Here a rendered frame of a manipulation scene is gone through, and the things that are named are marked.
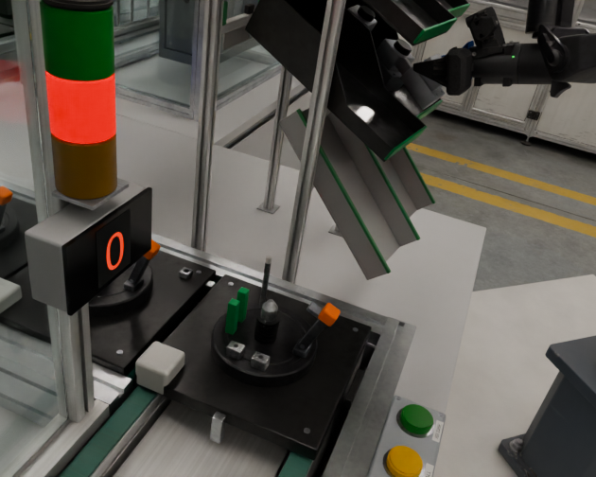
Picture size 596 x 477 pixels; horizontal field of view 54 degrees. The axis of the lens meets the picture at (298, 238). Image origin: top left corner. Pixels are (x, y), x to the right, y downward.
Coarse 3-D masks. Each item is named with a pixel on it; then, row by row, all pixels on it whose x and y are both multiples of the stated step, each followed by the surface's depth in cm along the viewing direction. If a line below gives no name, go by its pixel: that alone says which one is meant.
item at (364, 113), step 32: (288, 0) 88; (320, 0) 90; (256, 32) 84; (288, 32) 81; (320, 32) 79; (352, 32) 90; (288, 64) 83; (352, 64) 92; (352, 96) 88; (384, 96) 91; (352, 128) 82; (384, 128) 87; (416, 128) 91; (384, 160) 82
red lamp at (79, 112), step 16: (48, 80) 44; (64, 80) 43; (96, 80) 44; (112, 80) 45; (48, 96) 44; (64, 96) 43; (80, 96) 44; (96, 96) 44; (112, 96) 46; (64, 112) 44; (80, 112) 44; (96, 112) 45; (112, 112) 46; (64, 128) 45; (80, 128) 45; (96, 128) 45; (112, 128) 47
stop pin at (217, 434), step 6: (216, 414) 69; (222, 414) 69; (216, 420) 68; (222, 420) 68; (216, 426) 69; (222, 426) 69; (216, 432) 69; (222, 432) 69; (210, 438) 70; (216, 438) 70; (222, 438) 70
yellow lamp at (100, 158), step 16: (64, 144) 46; (80, 144) 46; (96, 144) 46; (112, 144) 48; (64, 160) 46; (80, 160) 46; (96, 160) 47; (112, 160) 48; (64, 176) 47; (80, 176) 47; (96, 176) 48; (112, 176) 49; (64, 192) 48; (80, 192) 48; (96, 192) 48
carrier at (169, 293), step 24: (168, 264) 91; (192, 264) 92; (120, 288) 81; (144, 288) 82; (168, 288) 86; (192, 288) 87; (96, 312) 78; (120, 312) 80; (144, 312) 81; (168, 312) 81; (96, 336) 76; (120, 336) 76; (144, 336) 77; (96, 360) 73; (120, 360) 73
